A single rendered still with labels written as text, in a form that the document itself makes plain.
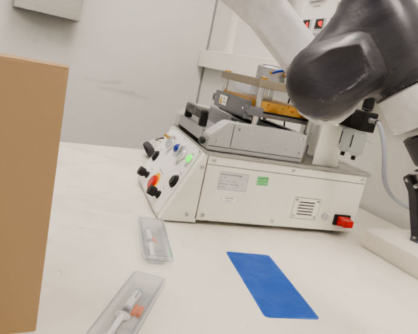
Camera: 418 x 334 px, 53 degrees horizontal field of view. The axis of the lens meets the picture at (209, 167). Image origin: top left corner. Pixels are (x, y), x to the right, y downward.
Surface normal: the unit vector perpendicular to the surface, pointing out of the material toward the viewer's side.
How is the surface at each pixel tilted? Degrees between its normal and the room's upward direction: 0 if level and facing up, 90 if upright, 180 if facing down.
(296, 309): 0
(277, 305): 0
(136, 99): 90
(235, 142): 90
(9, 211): 90
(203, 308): 0
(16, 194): 90
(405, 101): 101
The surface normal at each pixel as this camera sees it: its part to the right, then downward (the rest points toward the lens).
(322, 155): 0.29, 0.28
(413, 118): -0.62, 0.28
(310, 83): -0.42, 0.16
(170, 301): 0.20, -0.95
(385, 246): -0.87, -0.07
